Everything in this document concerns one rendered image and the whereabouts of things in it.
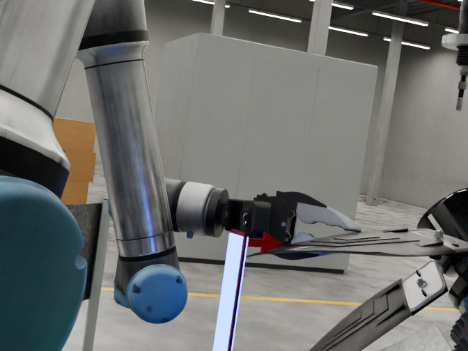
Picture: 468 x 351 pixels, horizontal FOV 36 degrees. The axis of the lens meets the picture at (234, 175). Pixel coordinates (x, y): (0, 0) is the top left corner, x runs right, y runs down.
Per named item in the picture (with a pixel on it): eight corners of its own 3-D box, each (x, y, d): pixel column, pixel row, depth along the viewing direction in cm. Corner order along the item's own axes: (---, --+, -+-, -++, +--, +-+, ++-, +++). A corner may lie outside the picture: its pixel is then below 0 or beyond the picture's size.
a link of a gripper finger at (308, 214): (365, 211, 101) (301, 204, 104) (362, 209, 96) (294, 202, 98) (363, 232, 101) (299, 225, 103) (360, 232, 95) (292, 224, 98)
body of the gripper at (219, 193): (304, 200, 105) (226, 188, 108) (295, 197, 97) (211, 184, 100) (296, 252, 105) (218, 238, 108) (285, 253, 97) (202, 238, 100)
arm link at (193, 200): (182, 179, 101) (171, 236, 100) (212, 184, 100) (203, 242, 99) (197, 183, 108) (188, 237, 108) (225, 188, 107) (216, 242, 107)
